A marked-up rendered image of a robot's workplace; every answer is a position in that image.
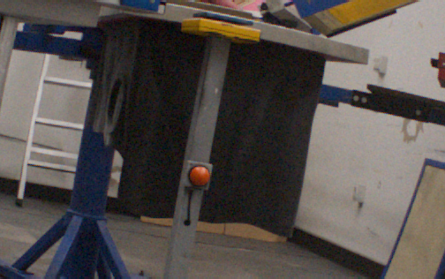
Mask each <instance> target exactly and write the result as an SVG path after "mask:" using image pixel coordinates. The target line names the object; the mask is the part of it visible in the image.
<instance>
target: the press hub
mask: <svg viewBox="0 0 445 279"><path fill-rule="evenodd" d="M101 52H102V50H101V49H96V48H90V47H89V48H85V47H79V53H83V54H86V53H87V54H91V55H96V56H99V57H100V56H101ZM85 67H86V68H87V69H88V70H91V72H90V77H89V79H91V80H92V85H91V89H90V95H89V100H88V105H87V111H86V115H85V120H84V124H83V131H82V136H81V141H80V146H79V156H78V161H77V166H76V171H75V176H74V182H73V187H72V196H71V201H70V202H71V206H70V209H69V208H67V209H66V211H65V217H64V225H65V226H67V227H66V229H67V228H68V226H69V224H70V222H71V221H72V218H73V217H74V216H79V217H83V218H85V221H84V227H83V231H82V232H81V234H80V236H79V239H78V241H77V244H76V246H75V248H74V249H73V251H72V254H71V256H70V258H69V261H68V263H67V265H66V267H65V269H64V270H63V273H62V275H61V277H60V279H95V277H94V276H95V270H96V266H97V261H98V255H99V254H98V251H99V245H98V243H97V241H96V238H95V236H94V224H95V220H97V221H105V222H106V225H107V221H108V217H106V216H104V211H105V206H106V201H107V196H108V190H109V181H110V176H111V171H112V165H113V161H114V154H115V149H114V148H113V147H110V146H108V149H107V148H106V147H105V145H104V133H103V132H95V131H94V130H93V127H94V126H93V125H92V126H88V127H87V128H85V127H86V122H87V116H88V112H89V110H90V108H91V102H92V99H93V94H94V87H95V82H96V79H97V75H98V74H99V67H100V61H96V60H91V59H87V61H86V66H85Z"/></svg>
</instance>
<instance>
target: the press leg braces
mask: <svg viewBox="0 0 445 279"><path fill-rule="evenodd" d="M64 217H65V215H64V216H63V217H61V218H60V219H58V220H57V222H56V223H55V224H54V225H53V226H52V227H50V228H49V229H48V231H47V232H46V233H45V234H44V235H42V236H41V237H40V239H39V240H38V241H37V242H36V243H33V244H32V246H31V247H30V248H29V249H28V250H26V252H25V253H24V254H23V255H21V256H20V257H19V258H18V259H17V260H16V261H15V263H14V264H13V265H12V264H11V265H4V266H5V267H8V268H11V269H12V270H15V271H17V272H18V273H20V274H31V275H33V274H34V273H33V272H31V271H28V270H27V269H28V268H30V267H31V266H32V265H33V264H34V263H35V262H36V261H37V260H38V259H39V258H40V257H41V256H42V255H43V254H44V253H45V252H47V251H48V249H49V248H50V247H51V246H53V245H54V244H55V243H56V242H57V241H58V240H59V239H61V238H63V239H62V241H61V243H60V245H59V247H58V249H57V251H56V253H55V255H54V257H53V258H52V261H51V263H50V265H49V268H48V269H47V270H48V271H47V272H46V274H45V276H44V277H43V279H60V277H61V275H62V273H63V270H64V269H65V267H66V265H67V263H68V261H69V258H70V256H71V254H72V251H73V249H74V248H75V246H76V244H77V241H78V239H79V236H80V234H81V232H82V231H83V227H84V221H85V218H83V217H79V216H74V217H73V218H72V221H71V222H70V224H69V226H68V228H67V229H66V227H67V226H65V225H64ZM94 236H95V238H96V241H97V243H98V245H99V251H98V254H99V255H98V261H97V266H96V273H97V277H98V278H99V279H111V274H112V275H113V278H114V279H132V278H131V277H130V275H129V273H128V271H127V268H126V266H125V264H124V261H123V259H122V257H121V255H120V252H119V251H118V250H117V248H116V246H115V243H114V240H113V238H112V236H111V235H110V232H109V229H108V227H107V225H106V222H105V221H97V220H95V224H94ZM110 272H111V274H110Z"/></svg>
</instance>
